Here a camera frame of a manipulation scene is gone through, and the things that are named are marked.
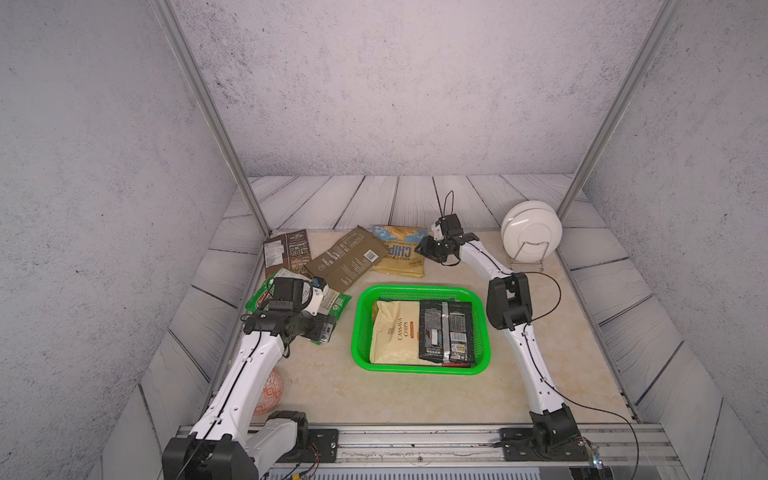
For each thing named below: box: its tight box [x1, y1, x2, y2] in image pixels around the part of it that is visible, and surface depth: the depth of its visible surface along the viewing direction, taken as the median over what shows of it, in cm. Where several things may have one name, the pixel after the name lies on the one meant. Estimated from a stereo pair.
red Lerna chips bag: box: [370, 300, 471, 368], surface depth 86 cm
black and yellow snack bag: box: [418, 300, 476, 364], surface depth 87 cm
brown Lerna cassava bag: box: [304, 225, 390, 293], surface depth 110 cm
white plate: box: [501, 200, 563, 263], surface depth 104 cm
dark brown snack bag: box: [263, 229, 312, 278], surface depth 115 cm
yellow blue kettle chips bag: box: [372, 224, 429, 278], surface depth 113 cm
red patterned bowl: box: [254, 371, 283, 416], surface depth 82 cm
